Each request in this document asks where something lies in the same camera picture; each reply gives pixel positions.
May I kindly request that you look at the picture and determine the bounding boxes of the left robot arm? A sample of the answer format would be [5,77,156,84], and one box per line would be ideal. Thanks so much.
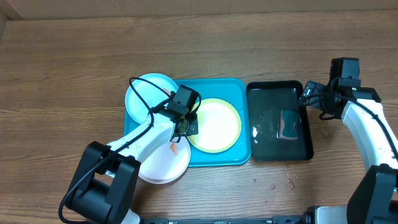
[58,100,198,223]

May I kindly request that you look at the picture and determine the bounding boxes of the light blue plate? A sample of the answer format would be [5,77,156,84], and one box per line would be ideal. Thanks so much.
[125,73,178,124]

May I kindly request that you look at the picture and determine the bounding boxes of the yellow plate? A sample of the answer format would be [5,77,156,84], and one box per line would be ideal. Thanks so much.
[187,98,242,153]

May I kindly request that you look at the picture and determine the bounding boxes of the white pink plate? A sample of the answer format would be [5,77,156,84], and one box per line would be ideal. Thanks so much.
[139,137,191,184]

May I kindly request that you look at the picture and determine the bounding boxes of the teal plastic tray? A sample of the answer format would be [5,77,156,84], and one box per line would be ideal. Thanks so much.
[124,77,251,167]

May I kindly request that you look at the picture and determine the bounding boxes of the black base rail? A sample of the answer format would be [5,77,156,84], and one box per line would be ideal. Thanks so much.
[139,214,315,224]

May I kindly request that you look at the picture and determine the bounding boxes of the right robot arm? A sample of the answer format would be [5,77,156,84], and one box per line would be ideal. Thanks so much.
[300,81,397,223]

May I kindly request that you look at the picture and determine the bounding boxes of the green orange sponge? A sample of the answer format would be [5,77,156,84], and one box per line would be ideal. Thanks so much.
[278,110,299,141]

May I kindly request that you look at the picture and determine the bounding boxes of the black water tray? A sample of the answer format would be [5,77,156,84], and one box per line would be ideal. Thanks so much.
[246,80,314,162]

